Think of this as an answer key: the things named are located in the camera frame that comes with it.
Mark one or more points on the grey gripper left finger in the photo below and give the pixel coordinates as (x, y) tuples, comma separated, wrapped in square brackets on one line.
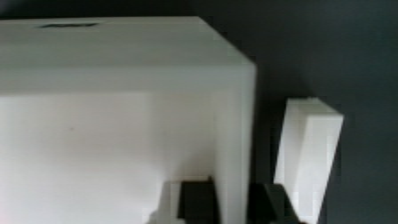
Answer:
[(198, 205)]

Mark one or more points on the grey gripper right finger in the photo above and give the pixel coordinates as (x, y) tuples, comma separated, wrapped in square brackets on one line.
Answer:
[(274, 211)]

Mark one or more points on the white drawer cabinet frame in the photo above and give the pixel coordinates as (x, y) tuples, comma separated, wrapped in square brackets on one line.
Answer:
[(126, 97)]

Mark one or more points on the white L-shaped border wall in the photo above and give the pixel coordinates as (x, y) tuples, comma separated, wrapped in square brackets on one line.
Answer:
[(309, 136)]

